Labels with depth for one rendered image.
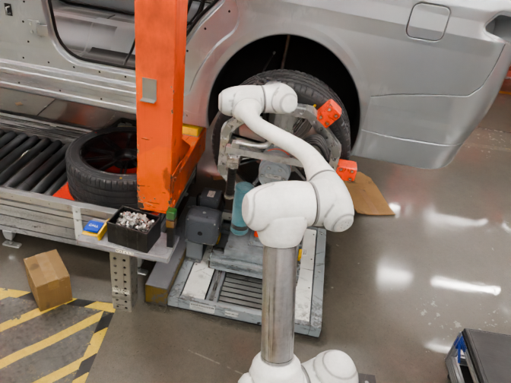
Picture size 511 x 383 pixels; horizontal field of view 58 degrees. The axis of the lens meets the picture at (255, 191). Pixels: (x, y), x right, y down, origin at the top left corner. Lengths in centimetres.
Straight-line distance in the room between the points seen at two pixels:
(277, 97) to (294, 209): 56
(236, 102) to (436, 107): 113
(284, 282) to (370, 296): 150
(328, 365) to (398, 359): 106
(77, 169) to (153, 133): 71
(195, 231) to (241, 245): 28
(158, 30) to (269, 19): 63
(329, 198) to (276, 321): 39
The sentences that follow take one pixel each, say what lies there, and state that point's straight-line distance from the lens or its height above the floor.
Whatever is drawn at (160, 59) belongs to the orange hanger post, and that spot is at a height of 127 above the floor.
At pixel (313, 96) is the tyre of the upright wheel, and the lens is 206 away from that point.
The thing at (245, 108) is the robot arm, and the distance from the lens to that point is 166.
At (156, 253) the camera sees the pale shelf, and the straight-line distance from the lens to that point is 214.
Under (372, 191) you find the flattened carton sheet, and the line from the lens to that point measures 371.
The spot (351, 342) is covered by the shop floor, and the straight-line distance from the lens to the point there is 254.
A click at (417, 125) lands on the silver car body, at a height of 98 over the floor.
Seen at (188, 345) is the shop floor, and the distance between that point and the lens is 237.
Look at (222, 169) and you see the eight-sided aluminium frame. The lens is 217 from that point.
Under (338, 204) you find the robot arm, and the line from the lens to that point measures 131.
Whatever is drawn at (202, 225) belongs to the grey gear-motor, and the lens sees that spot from 242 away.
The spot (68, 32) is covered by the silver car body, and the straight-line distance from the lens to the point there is 358.
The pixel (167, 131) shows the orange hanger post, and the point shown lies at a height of 96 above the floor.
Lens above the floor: 189
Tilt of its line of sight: 34 degrees down
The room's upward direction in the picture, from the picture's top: 9 degrees clockwise
